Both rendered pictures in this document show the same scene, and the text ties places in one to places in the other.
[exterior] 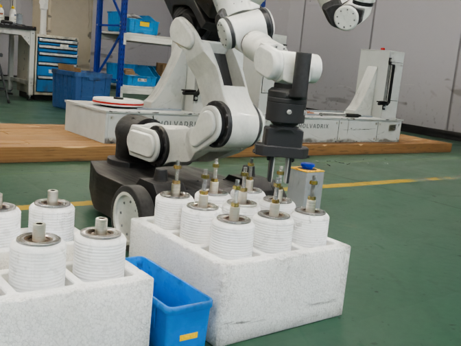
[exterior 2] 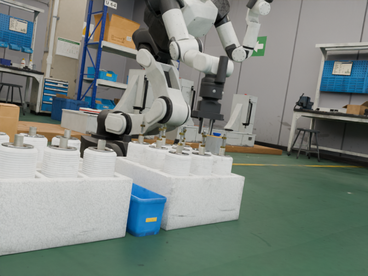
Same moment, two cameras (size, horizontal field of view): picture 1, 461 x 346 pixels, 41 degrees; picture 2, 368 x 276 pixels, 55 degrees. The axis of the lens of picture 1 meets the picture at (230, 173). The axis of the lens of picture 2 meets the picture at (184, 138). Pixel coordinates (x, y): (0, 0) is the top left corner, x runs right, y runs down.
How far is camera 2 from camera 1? 0.21 m
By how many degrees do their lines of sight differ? 8
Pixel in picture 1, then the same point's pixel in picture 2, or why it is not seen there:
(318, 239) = (226, 171)
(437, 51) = (273, 101)
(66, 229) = not seen: hidden behind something
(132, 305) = (118, 195)
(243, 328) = (183, 219)
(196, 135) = (150, 116)
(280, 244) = (205, 171)
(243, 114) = (178, 104)
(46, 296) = (67, 181)
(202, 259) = (159, 176)
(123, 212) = not seen: hidden behind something
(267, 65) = (202, 63)
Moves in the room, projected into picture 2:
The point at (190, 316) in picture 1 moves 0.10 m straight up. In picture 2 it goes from (153, 206) to (157, 175)
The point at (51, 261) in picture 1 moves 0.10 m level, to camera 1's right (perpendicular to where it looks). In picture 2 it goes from (71, 160) to (108, 165)
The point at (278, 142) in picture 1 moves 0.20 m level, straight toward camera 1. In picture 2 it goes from (206, 109) to (210, 108)
